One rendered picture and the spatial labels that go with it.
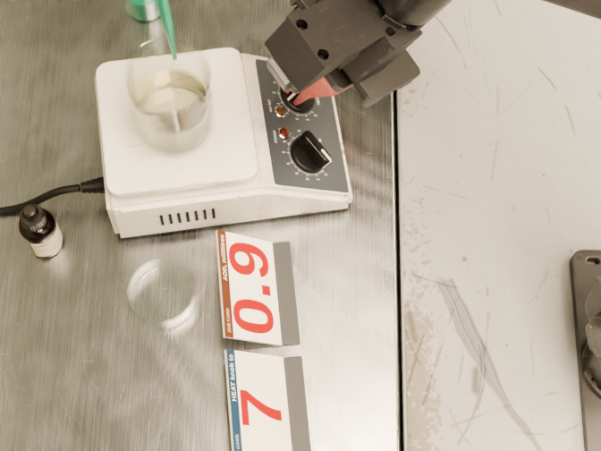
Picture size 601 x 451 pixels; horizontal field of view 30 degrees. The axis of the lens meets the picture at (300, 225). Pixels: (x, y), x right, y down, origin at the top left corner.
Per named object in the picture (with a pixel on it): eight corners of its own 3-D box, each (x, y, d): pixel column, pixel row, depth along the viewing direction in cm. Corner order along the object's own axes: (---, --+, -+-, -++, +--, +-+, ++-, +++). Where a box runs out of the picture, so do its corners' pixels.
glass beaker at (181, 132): (165, 78, 91) (156, 21, 83) (232, 115, 90) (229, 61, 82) (115, 143, 88) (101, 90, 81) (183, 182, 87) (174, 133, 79)
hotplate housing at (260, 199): (327, 80, 101) (332, 32, 93) (351, 214, 96) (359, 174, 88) (79, 111, 99) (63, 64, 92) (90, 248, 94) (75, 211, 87)
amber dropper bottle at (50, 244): (20, 244, 94) (1, 211, 88) (46, 219, 95) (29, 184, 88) (46, 266, 93) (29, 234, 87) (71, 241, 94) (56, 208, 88)
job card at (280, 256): (290, 242, 95) (291, 224, 91) (300, 344, 91) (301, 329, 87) (217, 248, 94) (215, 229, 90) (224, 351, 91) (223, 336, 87)
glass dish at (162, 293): (156, 343, 91) (153, 336, 89) (116, 293, 93) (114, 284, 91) (210, 303, 92) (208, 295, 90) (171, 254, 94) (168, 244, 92)
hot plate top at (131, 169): (241, 50, 93) (241, 44, 92) (261, 181, 88) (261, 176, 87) (95, 67, 92) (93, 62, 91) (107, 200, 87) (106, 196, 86)
